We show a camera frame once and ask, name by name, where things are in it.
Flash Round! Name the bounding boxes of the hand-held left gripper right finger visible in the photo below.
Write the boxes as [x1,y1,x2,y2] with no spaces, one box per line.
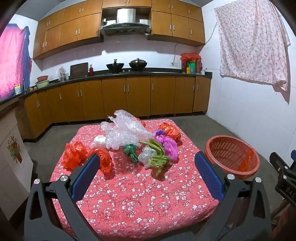
[194,151,272,241]

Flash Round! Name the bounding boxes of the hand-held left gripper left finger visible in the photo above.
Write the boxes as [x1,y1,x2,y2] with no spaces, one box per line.
[24,153,102,241]

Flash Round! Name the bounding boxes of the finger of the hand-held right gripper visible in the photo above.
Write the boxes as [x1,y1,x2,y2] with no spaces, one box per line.
[269,152,296,173]

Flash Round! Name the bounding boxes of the red plastic basket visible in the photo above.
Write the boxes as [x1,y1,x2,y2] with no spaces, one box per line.
[205,136,260,181]

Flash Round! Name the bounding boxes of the short clear bubble wrap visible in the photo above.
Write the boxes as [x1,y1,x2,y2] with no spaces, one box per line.
[105,129,142,151]

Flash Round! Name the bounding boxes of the long clear bubble wrap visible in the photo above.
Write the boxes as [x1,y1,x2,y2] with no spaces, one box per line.
[100,109,156,142]

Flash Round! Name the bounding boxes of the brown wooden chair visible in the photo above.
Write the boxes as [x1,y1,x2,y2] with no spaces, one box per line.
[270,200,296,234]

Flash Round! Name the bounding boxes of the white plastic bag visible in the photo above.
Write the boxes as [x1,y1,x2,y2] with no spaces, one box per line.
[91,135,108,149]

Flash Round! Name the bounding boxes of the magenta plastic bag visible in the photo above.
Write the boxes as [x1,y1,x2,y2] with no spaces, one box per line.
[155,135,178,161]

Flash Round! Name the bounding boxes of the light green plastic bag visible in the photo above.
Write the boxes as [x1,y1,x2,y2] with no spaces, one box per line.
[139,138,166,156]
[148,155,172,178]

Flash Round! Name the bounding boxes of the dark green plastic bag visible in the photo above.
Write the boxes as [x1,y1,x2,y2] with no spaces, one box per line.
[122,144,139,163]

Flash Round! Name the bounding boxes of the red floral tablecloth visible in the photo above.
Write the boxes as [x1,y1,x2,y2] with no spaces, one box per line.
[50,119,220,241]

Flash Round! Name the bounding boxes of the clear crumpled plastic bag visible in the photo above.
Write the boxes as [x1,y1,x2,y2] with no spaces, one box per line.
[138,146,158,168]

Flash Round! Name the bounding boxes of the wooden base cabinets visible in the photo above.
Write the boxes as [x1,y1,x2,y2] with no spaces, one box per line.
[18,75,212,139]

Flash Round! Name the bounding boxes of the clear bag over jars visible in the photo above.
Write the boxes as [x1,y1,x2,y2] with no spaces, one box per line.
[58,66,69,82]

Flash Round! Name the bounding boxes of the dark brown cutting board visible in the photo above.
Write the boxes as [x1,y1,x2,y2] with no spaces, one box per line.
[69,62,89,80]

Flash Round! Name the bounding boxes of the black kitchen countertop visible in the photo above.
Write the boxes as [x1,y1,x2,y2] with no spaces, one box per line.
[0,67,213,106]

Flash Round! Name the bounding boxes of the black gas stove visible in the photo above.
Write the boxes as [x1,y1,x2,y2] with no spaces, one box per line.
[104,69,150,75]

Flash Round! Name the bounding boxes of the red bag on bottles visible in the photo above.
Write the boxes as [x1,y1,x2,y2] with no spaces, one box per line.
[180,53,200,62]

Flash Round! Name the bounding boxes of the pink floral hanging cloth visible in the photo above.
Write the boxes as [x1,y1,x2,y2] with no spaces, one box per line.
[215,0,290,91]

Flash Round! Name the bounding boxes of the black wok with lid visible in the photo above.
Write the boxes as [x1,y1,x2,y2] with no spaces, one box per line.
[129,58,147,70]

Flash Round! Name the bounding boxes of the pink and blue cloth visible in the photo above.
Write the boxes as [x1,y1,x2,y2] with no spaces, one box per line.
[0,23,33,99]

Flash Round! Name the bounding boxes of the steel range hood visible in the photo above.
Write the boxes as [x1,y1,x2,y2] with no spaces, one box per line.
[99,8,152,37]

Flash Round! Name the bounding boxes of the black wok with handle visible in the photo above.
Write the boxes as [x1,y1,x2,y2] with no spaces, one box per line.
[106,59,125,70]

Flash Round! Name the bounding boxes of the white outlet cable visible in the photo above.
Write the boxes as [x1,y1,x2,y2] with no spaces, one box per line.
[173,43,183,63]

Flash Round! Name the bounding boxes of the thin wall wire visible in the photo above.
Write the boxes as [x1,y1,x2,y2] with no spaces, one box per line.
[205,23,218,44]

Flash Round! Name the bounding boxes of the wooden wall cabinets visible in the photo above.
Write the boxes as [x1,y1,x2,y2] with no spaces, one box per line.
[33,0,104,60]
[148,0,206,47]

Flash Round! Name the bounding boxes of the short wooden wall cabinet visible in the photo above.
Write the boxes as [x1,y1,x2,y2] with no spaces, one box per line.
[102,0,152,9]

